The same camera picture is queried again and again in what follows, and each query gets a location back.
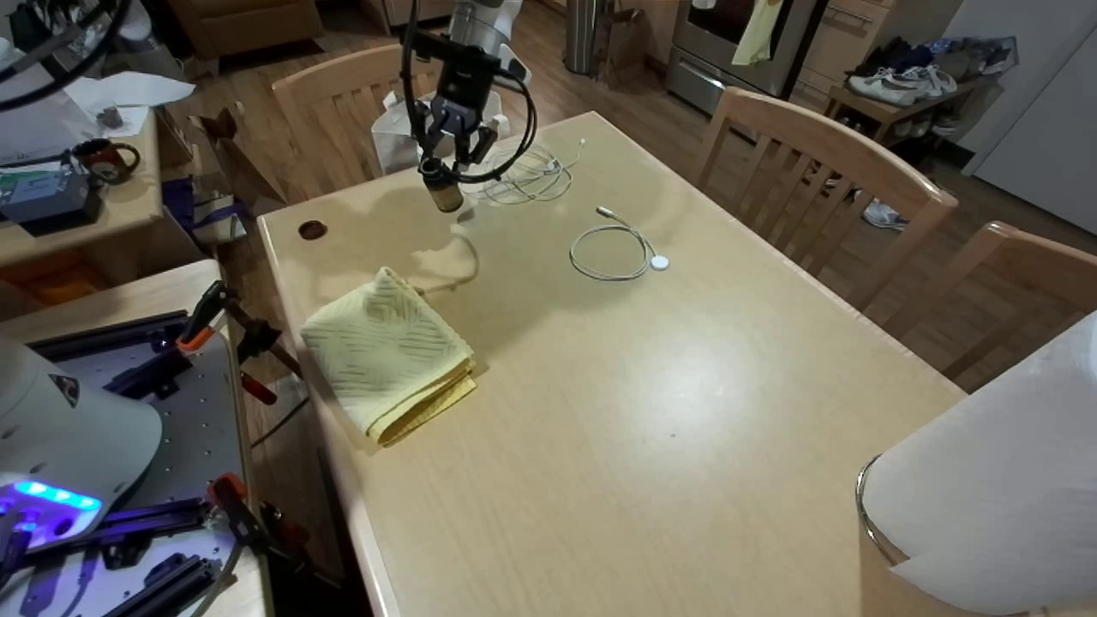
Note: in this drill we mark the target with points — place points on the white grey sneaker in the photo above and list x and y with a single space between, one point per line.
897 88

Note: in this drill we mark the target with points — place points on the white paper sheet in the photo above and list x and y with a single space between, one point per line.
126 90

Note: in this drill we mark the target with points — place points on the white cylinder with metal rim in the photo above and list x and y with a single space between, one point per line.
995 490

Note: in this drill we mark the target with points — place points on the dark red round lid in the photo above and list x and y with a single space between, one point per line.
312 232

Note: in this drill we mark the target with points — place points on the orange black clamp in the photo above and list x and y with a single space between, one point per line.
211 328

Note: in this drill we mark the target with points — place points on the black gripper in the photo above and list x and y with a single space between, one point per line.
463 97

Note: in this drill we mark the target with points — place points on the yellow textured cloth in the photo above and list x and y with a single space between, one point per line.
389 360

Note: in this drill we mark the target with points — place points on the blue grey device box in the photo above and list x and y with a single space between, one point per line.
46 194

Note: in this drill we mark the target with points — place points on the wooden side desk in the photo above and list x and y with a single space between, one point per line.
69 240

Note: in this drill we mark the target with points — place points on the metal trash can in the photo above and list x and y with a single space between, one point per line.
585 34

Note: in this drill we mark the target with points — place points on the stainless steel oven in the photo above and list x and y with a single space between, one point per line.
716 46

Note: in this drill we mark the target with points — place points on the small dark bottle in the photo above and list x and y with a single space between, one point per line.
443 191

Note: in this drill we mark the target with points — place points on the wooden drawer cabinet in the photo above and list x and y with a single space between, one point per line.
843 52

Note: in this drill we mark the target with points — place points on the white robot base blue light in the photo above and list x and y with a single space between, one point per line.
69 440

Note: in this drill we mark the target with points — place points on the light wooden slatted chair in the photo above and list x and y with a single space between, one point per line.
1017 276
824 172

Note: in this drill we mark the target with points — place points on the white door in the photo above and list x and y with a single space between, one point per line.
1041 104

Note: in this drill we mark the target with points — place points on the wooden shoe rack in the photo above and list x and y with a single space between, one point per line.
894 114

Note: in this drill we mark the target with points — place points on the dark blue shoe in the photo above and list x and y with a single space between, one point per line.
949 55

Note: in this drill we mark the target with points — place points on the yellow hanging towel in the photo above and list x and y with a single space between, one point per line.
757 34

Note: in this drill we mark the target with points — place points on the red black clamp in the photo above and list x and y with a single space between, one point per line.
244 508

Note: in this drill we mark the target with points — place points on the brown paper bag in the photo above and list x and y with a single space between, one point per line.
623 46

